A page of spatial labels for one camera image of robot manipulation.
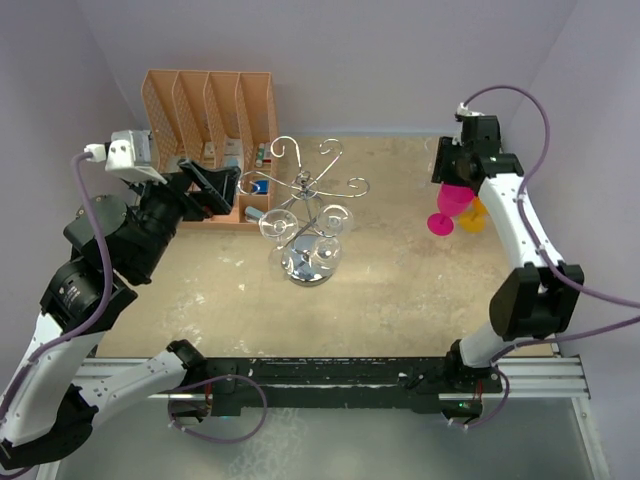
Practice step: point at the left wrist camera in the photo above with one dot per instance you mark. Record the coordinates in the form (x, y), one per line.
(127, 156)

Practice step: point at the orange perforated desk organizer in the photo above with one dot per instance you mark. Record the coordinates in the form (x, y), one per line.
(217, 118)

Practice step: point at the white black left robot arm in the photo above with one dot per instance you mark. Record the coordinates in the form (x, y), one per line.
(45, 415)

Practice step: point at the clear wine glass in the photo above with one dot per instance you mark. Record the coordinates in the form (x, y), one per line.
(278, 226)
(334, 220)
(325, 255)

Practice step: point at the white glue stick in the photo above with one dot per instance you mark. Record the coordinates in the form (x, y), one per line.
(260, 155)

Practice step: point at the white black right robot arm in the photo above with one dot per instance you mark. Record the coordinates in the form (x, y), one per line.
(538, 297)

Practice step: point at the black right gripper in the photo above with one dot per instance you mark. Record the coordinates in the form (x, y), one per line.
(446, 147)

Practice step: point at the orange plastic wine glass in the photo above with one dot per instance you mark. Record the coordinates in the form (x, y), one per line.
(474, 219)

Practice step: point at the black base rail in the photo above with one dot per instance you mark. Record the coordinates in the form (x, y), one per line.
(419, 384)

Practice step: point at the pink plastic wine glass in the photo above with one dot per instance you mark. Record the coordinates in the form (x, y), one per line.
(451, 201)

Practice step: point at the chrome wire wine glass rack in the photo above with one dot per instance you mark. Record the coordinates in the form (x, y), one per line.
(305, 200)

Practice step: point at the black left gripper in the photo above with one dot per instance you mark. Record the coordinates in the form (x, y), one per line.
(224, 181)

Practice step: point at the blue stapler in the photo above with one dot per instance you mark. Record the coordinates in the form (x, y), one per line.
(252, 214)

